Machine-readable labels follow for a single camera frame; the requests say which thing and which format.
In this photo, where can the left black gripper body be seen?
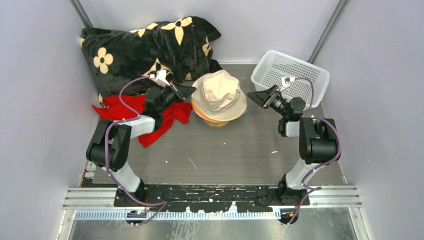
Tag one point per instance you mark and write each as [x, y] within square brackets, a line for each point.
[175, 91]

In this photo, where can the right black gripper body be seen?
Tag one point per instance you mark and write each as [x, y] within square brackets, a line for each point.
[268, 99]

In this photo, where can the yellow bucket hat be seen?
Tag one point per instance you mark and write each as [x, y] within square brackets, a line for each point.
[212, 120]

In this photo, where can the beige bucket hat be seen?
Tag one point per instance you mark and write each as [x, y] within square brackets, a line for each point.
[219, 97]

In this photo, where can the orange bucket hat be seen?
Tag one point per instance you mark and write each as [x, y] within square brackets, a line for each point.
[196, 110]

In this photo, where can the wooden hat stand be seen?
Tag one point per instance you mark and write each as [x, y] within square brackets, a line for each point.
[218, 124]

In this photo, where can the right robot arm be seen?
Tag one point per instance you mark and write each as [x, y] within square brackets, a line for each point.
[319, 143]

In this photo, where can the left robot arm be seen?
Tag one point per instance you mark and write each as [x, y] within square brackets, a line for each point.
[110, 142]

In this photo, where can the white plastic basket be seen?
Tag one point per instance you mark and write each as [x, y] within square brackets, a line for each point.
[274, 65]

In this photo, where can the black floral plush pillow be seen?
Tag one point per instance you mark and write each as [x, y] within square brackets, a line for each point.
[127, 61]

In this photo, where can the red cloth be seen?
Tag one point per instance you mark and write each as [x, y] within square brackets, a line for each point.
[114, 110]

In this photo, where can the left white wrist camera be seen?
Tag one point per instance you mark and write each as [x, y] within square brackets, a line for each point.
[159, 77]

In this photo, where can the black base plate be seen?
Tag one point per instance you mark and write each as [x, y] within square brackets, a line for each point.
[219, 198]

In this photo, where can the aluminium rail frame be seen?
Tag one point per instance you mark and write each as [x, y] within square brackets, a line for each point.
[97, 204]

